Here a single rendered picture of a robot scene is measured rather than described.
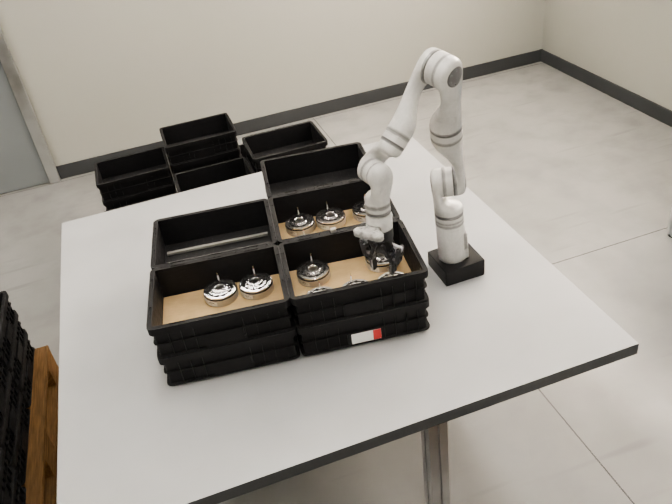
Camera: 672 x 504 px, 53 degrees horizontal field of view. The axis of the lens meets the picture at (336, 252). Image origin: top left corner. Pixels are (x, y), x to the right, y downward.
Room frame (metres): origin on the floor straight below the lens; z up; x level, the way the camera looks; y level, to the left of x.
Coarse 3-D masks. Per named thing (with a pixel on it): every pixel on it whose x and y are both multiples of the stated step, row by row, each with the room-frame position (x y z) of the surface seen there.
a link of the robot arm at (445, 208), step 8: (440, 168) 1.80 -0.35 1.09; (448, 168) 1.79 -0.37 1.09; (432, 176) 1.78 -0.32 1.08; (440, 176) 1.77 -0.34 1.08; (448, 176) 1.76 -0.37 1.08; (432, 184) 1.77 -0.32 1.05; (440, 184) 1.75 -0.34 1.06; (448, 184) 1.75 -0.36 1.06; (432, 192) 1.77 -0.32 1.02; (440, 192) 1.75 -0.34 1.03; (448, 192) 1.75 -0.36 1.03; (440, 200) 1.76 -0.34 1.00; (448, 200) 1.80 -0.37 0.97; (456, 200) 1.81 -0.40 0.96; (440, 208) 1.75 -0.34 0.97; (448, 208) 1.76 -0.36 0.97; (456, 208) 1.76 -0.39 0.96; (440, 216) 1.76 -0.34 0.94; (448, 216) 1.75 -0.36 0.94; (456, 216) 1.75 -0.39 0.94
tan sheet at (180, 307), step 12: (276, 276) 1.72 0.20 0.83; (276, 288) 1.66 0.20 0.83; (168, 300) 1.67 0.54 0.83; (180, 300) 1.66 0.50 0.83; (192, 300) 1.66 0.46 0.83; (204, 300) 1.65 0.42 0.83; (240, 300) 1.62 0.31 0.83; (252, 300) 1.61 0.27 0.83; (264, 300) 1.60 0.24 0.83; (168, 312) 1.61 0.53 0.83; (180, 312) 1.60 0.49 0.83; (192, 312) 1.60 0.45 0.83; (204, 312) 1.59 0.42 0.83; (216, 312) 1.58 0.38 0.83
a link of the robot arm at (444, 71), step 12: (432, 60) 1.65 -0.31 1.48; (444, 60) 1.64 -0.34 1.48; (456, 60) 1.64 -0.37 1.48; (432, 72) 1.64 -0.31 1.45; (444, 72) 1.62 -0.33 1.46; (456, 72) 1.63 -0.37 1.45; (432, 84) 1.64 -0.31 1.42; (444, 84) 1.62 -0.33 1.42; (456, 84) 1.64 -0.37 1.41; (444, 96) 1.63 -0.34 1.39; (456, 96) 1.65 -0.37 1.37; (444, 108) 1.65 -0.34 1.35; (456, 108) 1.67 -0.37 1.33; (432, 120) 1.70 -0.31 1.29; (444, 120) 1.67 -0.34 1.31; (456, 120) 1.68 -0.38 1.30; (432, 132) 1.71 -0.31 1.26; (444, 132) 1.68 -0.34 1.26; (456, 132) 1.68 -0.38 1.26
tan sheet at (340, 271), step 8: (328, 264) 1.74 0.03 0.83; (336, 264) 1.74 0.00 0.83; (344, 264) 1.73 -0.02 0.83; (352, 264) 1.73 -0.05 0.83; (360, 264) 1.72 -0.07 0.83; (400, 264) 1.69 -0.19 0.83; (296, 272) 1.72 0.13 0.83; (336, 272) 1.69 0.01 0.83; (344, 272) 1.69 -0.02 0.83; (352, 272) 1.68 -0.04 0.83; (360, 272) 1.68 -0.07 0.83; (368, 272) 1.67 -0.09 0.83; (376, 272) 1.67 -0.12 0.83; (296, 280) 1.68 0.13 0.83; (328, 280) 1.66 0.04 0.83; (336, 280) 1.65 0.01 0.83; (344, 280) 1.65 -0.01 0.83; (368, 280) 1.63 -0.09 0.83; (296, 288) 1.64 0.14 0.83; (304, 288) 1.64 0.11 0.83; (312, 288) 1.63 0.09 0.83
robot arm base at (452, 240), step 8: (440, 224) 1.76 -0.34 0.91; (448, 224) 1.75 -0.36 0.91; (456, 224) 1.75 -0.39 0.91; (440, 232) 1.77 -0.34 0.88; (448, 232) 1.75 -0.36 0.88; (456, 232) 1.75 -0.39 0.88; (464, 232) 1.77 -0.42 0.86; (440, 240) 1.77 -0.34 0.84; (448, 240) 1.75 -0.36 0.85; (456, 240) 1.75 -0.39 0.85; (464, 240) 1.77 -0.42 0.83; (440, 248) 1.77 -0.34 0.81; (448, 248) 1.75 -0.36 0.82; (456, 248) 1.75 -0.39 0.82; (464, 248) 1.77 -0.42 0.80; (440, 256) 1.78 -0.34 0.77; (448, 256) 1.76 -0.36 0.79; (456, 256) 1.75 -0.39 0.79; (464, 256) 1.76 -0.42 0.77
